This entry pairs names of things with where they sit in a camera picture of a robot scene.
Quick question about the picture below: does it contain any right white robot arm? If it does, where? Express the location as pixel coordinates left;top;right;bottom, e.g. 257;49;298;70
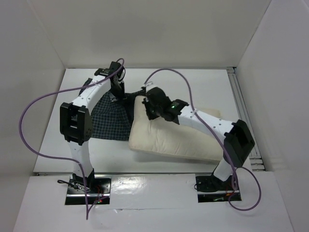
142;86;255;189

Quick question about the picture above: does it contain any cream pillow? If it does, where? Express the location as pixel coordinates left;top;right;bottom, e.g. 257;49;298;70
128;96;223;163

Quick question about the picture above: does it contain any aluminium rail right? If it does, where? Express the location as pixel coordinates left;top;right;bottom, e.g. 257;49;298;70
226;67;266;172

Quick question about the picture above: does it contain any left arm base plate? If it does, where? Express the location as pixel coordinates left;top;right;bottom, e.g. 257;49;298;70
63;175;112;206

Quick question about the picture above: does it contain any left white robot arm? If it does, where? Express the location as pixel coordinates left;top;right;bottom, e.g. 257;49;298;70
60;58;125;193

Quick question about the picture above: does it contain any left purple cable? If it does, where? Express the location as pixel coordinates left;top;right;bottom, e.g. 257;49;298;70
18;58;126;220

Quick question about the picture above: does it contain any dark plaid pillowcase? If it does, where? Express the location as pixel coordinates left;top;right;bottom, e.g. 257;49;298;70
91;90;145;141

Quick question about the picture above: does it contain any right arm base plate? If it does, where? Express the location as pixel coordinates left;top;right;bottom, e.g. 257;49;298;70
194;175;241;203

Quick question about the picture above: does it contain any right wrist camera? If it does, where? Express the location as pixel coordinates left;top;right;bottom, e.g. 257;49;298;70
141;81;157;92

